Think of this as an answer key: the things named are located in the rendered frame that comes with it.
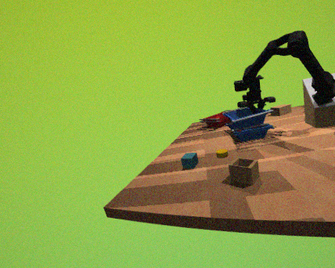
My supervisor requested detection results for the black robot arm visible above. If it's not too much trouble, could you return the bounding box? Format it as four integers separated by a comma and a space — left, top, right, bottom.
234, 31, 335, 105

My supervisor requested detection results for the yellow short cylinder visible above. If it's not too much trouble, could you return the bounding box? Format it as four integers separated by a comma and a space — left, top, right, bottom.
216, 149, 228, 158

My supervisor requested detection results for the blue plastic tray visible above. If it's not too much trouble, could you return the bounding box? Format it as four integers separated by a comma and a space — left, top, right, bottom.
227, 124, 274, 142

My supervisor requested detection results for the teal block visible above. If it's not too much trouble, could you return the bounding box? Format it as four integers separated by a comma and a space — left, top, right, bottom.
181, 153, 199, 168

